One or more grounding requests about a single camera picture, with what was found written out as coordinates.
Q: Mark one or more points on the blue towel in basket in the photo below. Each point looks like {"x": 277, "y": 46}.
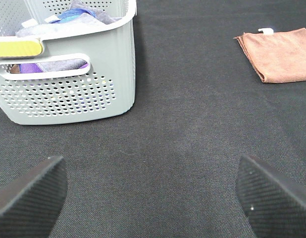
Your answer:
{"x": 72, "y": 14}

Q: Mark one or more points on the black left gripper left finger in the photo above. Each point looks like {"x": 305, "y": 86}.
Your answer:
{"x": 30, "y": 205}

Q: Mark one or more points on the grey perforated laundry basket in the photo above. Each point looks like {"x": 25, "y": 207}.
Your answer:
{"x": 105, "y": 88}

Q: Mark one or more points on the black table mat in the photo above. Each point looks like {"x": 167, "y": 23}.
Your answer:
{"x": 167, "y": 167}

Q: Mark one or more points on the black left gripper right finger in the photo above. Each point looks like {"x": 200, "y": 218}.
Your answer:
{"x": 274, "y": 204}

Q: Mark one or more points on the brown towel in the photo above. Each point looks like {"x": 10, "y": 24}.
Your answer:
{"x": 276, "y": 57}

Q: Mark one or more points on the grey towel in basket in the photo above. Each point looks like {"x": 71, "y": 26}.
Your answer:
{"x": 70, "y": 24}

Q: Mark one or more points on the purple towel in basket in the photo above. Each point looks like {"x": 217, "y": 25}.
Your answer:
{"x": 51, "y": 66}

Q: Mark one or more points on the yellow basket label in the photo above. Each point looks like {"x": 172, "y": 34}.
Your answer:
{"x": 20, "y": 48}

